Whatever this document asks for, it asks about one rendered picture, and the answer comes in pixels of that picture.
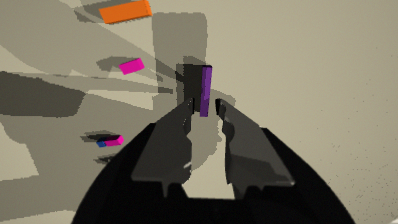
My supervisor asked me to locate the orange rod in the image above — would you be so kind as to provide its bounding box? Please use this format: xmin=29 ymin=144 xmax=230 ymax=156
xmin=99 ymin=0 xmax=152 ymax=24

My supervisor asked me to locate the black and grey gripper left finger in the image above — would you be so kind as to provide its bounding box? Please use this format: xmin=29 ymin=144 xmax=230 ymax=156
xmin=71 ymin=97 xmax=195 ymax=224

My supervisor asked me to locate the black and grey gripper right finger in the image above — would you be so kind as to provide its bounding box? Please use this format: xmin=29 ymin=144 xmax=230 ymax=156
xmin=215 ymin=98 xmax=356 ymax=224

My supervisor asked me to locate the purple rod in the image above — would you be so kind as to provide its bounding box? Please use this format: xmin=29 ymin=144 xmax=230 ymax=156
xmin=200 ymin=65 xmax=212 ymax=117

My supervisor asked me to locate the small blue cube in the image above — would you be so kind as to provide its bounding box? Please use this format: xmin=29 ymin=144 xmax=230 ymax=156
xmin=96 ymin=137 xmax=107 ymax=147

